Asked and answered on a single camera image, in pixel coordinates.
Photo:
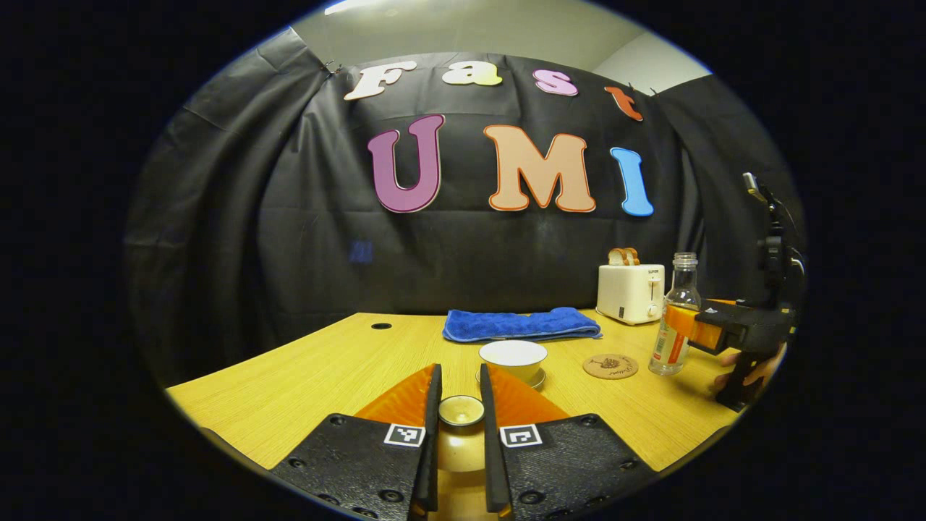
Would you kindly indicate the round cork coaster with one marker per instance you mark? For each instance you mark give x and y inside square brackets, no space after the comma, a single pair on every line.
[611,366]

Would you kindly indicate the cream yellow teacup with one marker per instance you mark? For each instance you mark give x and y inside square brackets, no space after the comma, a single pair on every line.
[515,362]

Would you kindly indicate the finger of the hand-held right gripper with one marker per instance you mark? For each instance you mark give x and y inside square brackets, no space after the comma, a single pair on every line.
[687,325]
[723,303]

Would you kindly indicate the clear water bottle orange label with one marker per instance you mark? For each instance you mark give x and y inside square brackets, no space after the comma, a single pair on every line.
[680,293]

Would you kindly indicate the cream yellow teacup lid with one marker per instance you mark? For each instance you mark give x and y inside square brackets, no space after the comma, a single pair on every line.
[461,445]

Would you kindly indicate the blue folded towel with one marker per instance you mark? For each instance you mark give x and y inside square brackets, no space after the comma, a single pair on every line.
[517,325]

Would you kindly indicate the black backdrop cloth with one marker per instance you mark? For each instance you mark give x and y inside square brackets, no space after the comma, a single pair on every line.
[289,217]

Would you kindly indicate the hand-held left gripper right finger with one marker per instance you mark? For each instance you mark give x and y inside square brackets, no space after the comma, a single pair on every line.
[490,449]

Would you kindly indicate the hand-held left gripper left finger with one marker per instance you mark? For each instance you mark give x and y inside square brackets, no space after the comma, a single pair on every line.
[431,449]

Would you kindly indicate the bread slice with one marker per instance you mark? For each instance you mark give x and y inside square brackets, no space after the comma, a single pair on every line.
[631,255]
[616,257]

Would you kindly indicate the white toaster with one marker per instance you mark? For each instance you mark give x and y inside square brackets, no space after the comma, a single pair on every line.
[626,293]

